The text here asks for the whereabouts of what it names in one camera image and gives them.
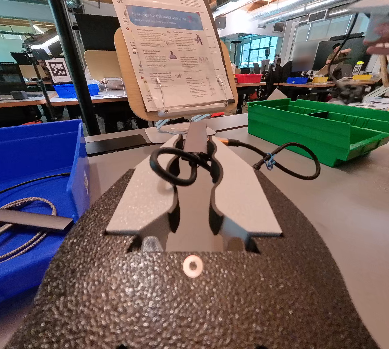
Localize person's right hand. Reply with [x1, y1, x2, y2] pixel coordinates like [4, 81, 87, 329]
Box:
[366, 21, 389, 55]

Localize black cable with gold plugs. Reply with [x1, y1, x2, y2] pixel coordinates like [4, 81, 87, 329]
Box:
[223, 139, 321, 181]

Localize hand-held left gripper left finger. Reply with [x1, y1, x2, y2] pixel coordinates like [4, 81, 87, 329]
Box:
[105, 135, 185, 247]

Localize wooden document stand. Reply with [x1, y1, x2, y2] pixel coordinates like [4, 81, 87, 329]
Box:
[114, 0, 239, 144]
[83, 50, 124, 95]

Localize dark USB hub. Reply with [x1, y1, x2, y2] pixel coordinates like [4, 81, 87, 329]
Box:
[150, 121, 215, 187]

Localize black cable bundle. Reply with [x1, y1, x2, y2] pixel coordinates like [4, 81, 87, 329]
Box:
[327, 12, 365, 106]

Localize grey desk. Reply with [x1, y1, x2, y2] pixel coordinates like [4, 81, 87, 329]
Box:
[0, 124, 389, 349]

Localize instruction paper sheets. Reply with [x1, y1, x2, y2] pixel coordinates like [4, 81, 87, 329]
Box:
[99, 0, 233, 112]

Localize white marker tag sign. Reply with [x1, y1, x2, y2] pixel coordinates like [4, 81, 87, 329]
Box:
[45, 57, 68, 83]

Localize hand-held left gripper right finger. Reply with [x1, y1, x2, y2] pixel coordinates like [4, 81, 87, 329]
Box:
[208, 136, 282, 249]

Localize red bin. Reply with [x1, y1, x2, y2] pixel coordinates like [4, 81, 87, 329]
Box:
[235, 73, 264, 84]

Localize brown topped desk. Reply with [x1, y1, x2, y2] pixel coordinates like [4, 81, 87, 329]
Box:
[0, 90, 129, 109]

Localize braided grey cable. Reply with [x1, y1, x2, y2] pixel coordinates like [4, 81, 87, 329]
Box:
[0, 197, 74, 264]

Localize thin black cable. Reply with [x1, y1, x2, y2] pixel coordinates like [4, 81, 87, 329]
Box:
[0, 172, 72, 195]

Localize green bin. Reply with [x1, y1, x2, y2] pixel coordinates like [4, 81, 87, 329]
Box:
[247, 98, 389, 168]

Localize black screen panel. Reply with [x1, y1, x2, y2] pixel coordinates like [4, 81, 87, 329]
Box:
[74, 13, 122, 52]

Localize black tripod with camera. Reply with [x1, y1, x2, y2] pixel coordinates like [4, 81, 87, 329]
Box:
[21, 42, 57, 122]

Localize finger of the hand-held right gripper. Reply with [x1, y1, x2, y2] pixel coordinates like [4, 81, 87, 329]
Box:
[348, 0, 389, 17]

